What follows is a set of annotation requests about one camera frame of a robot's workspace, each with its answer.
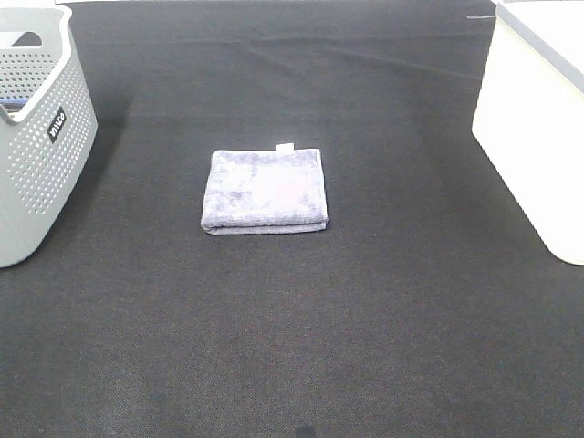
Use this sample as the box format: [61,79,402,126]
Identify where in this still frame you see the blue towel in basket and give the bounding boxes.
[0,98,27,112]

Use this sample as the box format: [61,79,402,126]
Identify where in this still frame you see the white storage box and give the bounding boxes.
[472,1,583,265]

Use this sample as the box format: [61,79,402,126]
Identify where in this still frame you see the grey perforated laundry basket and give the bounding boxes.
[1,1,98,267]

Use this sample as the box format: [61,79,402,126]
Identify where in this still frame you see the lavender towel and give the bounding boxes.
[201,146,329,235]

